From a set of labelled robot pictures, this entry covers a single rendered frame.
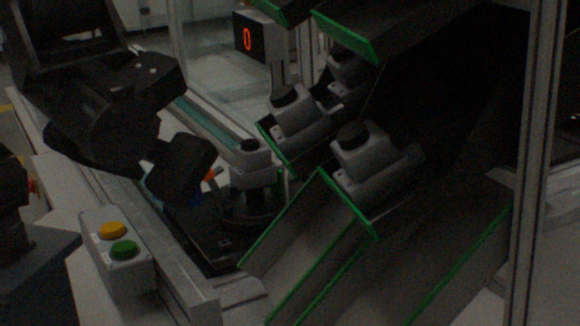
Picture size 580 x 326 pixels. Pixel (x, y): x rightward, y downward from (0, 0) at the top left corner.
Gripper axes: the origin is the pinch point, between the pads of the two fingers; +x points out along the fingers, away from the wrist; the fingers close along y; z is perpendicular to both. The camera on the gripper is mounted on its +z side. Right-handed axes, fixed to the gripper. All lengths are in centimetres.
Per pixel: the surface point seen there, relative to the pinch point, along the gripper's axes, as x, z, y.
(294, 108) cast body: 5.3, 13.8, -6.4
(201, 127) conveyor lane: 63, 31, 55
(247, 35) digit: 33, 38, 30
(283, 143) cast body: 7.9, 10.7, -5.8
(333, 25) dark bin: -7.2, 16.2, -14.4
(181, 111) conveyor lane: 68, 34, 67
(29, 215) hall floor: 178, 4, 216
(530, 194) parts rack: 6.2, 13.1, -31.9
